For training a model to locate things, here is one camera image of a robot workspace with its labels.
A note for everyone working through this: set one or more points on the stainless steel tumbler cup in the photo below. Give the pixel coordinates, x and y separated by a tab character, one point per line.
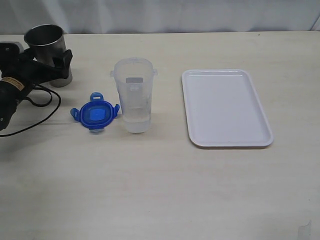
47	40

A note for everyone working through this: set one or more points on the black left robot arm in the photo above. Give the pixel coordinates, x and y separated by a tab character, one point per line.
8	106

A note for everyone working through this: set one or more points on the clear plastic tall container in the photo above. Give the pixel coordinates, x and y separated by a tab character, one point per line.
134	82

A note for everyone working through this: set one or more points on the white rectangular plastic tray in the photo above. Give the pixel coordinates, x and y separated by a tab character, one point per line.
223	110

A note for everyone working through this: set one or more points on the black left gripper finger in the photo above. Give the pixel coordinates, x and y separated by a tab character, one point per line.
27	55
60	68

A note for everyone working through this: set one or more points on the blue plastic snap lid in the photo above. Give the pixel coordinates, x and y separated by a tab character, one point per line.
96	114

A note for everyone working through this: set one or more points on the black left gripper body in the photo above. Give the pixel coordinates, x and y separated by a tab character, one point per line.
20	78

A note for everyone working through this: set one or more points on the white backdrop curtain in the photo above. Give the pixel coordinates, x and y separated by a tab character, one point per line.
159	16

